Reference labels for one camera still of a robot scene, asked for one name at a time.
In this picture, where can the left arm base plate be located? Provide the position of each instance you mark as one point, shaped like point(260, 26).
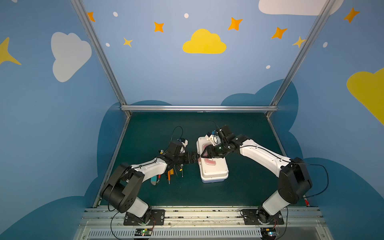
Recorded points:
point(151, 217)

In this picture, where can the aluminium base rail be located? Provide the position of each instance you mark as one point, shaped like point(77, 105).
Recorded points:
point(204, 223)

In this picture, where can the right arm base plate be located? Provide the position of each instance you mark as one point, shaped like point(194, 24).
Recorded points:
point(260, 217)

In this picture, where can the white purple tool box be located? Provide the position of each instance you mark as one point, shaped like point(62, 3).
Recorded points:
point(211, 170)

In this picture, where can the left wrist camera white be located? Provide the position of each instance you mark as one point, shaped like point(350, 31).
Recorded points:
point(184, 142)

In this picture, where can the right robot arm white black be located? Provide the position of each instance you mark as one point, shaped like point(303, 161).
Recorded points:
point(294, 178)

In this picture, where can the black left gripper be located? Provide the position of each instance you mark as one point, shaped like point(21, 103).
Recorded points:
point(182, 158)

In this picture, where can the right aluminium frame post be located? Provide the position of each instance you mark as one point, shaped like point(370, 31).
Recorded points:
point(304, 50)

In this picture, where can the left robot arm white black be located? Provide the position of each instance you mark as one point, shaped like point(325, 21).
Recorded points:
point(122, 188)

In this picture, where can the left aluminium frame post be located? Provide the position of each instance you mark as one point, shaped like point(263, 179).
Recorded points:
point(87, 24)

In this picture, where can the aluminium frame post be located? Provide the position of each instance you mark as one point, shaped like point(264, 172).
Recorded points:
point(304, 50)
point(87, 24)

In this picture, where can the right controller board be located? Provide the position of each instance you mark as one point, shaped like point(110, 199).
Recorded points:
point(268, 234)

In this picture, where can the controller board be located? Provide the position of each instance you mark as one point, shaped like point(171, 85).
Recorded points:
point(143, 232)
point(268, 234)

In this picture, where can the left controller board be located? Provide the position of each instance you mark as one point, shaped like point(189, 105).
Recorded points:
point(143, 232)

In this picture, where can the aluminium frame crossbar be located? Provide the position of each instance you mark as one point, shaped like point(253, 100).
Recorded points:
point(199, 108)

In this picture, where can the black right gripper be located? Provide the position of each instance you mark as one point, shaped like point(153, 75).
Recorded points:
point(212, 151)

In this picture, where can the teal utility knife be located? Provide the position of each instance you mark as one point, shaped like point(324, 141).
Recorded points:
point(154, 180)

